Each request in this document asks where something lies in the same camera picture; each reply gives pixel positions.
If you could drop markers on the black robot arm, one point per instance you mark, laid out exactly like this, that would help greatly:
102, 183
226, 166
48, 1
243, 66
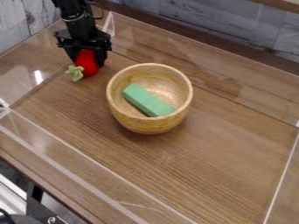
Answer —
75, 9

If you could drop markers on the clear acrylic tray wall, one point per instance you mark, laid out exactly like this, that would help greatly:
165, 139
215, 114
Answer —
84, 185

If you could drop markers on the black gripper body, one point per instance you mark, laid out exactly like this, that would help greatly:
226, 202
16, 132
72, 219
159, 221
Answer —
83, 35

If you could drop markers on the wooden bowl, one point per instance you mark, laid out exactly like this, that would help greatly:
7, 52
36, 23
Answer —
167, 83

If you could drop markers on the red plush fruit green stem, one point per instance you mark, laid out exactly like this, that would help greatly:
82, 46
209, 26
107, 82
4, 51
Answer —
86, 66

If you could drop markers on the clear acrylic corner bracket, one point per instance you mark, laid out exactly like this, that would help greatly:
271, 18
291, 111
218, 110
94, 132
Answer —
108, 26

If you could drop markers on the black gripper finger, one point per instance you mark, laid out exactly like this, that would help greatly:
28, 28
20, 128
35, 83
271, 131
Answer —
100, 56
72, 51

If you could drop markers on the green rectangular block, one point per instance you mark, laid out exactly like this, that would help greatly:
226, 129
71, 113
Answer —
146, 101

